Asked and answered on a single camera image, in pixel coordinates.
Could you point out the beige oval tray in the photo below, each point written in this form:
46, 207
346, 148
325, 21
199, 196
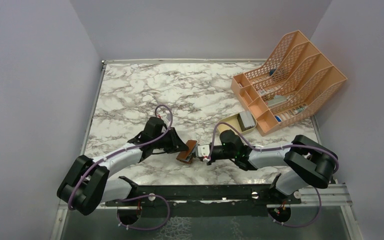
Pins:
234, 122

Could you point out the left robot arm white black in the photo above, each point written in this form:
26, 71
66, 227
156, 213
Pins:
87, 184

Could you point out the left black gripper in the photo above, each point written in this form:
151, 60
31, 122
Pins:
176, 144

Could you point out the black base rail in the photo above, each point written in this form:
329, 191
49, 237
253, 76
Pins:
198, 201

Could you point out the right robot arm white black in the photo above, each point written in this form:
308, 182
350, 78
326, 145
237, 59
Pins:
310, 163

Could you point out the orange plastic file organizer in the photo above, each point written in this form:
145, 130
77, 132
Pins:
295, 81

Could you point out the brown leather card holder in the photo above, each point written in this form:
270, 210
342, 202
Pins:
187, 155

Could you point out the stack of credit cards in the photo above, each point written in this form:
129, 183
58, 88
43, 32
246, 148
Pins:
246, 120

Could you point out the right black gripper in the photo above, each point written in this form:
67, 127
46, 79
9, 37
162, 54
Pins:
194, 154

